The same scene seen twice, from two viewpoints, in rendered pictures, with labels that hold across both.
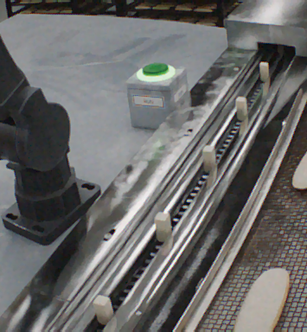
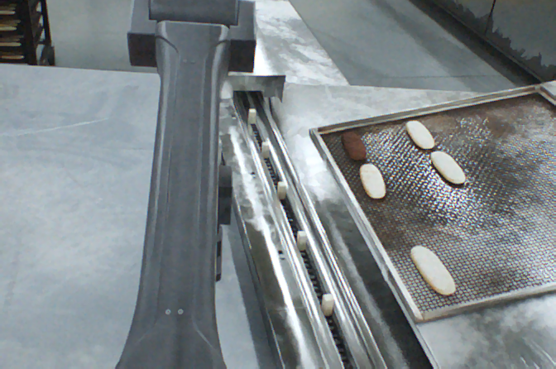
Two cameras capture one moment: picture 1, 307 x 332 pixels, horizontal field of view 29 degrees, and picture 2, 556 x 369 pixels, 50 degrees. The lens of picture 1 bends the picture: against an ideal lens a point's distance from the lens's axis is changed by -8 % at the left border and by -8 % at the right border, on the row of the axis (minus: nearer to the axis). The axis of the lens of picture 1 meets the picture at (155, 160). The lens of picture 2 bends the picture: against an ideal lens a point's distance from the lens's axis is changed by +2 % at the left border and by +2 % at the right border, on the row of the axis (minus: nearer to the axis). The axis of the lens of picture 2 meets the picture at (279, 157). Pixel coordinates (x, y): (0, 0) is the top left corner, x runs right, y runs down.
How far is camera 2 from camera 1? 0.61 m
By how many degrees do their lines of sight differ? 38
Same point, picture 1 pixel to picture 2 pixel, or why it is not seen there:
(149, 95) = not seen: hidden behind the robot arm
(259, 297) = (428, 265)
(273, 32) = (248, 81)
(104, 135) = not seen: hidden behind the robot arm
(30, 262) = (221, 298)
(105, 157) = not seen: hidden behind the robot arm
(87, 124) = (146, 180)
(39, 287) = (278, 307)
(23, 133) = (228, 200)
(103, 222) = (268, 248)
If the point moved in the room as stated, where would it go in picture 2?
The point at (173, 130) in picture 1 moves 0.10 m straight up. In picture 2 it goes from (242, 175) to (246, 129)
